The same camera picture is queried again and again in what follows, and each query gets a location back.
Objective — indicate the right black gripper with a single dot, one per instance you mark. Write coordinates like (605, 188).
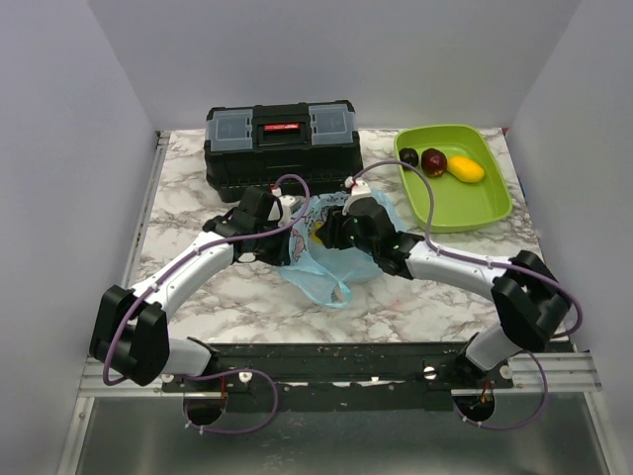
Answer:
(331, 231)

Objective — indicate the blue plastic bag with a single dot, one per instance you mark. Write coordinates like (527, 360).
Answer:
(319, 271)

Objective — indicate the dark purple fake fruit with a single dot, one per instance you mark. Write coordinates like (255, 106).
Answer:
(410, 156)

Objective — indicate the red fake fruit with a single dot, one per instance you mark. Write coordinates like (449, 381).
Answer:
(433, 162)

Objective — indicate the yellow fake lemon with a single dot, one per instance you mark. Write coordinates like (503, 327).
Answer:
(465, 169)

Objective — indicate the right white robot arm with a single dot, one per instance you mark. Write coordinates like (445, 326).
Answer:
(529, 301)

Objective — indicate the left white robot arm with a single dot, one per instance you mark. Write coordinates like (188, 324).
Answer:
(131, 333)

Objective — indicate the green plastic tray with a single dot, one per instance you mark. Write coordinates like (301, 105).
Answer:
(461, 206)

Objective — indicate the black plastic toolbox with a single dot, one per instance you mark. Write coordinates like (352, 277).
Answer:
(254, 146)

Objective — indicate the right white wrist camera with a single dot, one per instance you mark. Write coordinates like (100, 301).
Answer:
(357, 189)

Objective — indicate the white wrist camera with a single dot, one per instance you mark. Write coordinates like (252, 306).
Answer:
(284, 207)
(357, 189)

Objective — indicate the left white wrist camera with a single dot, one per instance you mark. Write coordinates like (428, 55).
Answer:
(284, 207)

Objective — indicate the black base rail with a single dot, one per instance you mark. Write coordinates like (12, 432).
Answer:
(341, 377)

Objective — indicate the aluminium frame rail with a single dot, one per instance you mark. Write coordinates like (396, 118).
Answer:
(542, 425)

